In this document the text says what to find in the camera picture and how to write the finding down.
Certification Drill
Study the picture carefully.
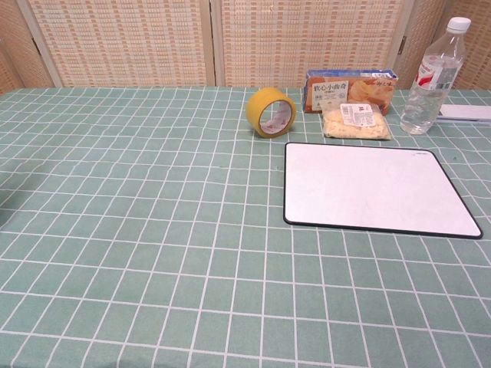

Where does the yellow packing tape roll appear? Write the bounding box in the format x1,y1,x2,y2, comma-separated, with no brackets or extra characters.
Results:
245,87,298,139

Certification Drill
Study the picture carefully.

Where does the orange blue cookie box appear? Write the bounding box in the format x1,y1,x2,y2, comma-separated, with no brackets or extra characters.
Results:
300,68,400,115

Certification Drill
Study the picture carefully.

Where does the green checked tablecloth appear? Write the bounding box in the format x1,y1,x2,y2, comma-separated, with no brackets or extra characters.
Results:
0,86,491,368

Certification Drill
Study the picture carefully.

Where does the bamboo folding screen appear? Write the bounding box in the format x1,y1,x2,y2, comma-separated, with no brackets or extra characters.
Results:
0,0,491,97

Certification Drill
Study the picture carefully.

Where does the clear plastic water bottle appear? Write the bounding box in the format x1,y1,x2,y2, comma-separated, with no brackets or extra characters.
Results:
399,17,473,136

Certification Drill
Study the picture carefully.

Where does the long flat white box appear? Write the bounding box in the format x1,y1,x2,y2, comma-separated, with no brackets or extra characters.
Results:
436,103,491,124

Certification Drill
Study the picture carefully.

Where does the clear bag of snacks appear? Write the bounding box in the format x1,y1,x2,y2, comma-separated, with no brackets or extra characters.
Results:
321,102,393,141

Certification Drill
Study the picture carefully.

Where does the white board black edge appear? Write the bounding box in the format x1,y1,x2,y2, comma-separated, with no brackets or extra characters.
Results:
282,141,484,241

